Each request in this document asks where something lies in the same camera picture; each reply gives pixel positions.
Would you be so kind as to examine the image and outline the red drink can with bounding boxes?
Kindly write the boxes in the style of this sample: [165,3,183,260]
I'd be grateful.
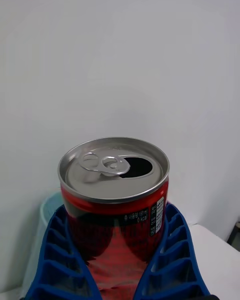
[57,136,170,300]

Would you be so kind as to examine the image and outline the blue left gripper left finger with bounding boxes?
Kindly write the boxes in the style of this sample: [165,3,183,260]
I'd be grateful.
[25,204,103,300]

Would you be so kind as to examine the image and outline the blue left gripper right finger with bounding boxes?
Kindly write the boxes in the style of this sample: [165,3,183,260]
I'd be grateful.
[133,203,211,300]

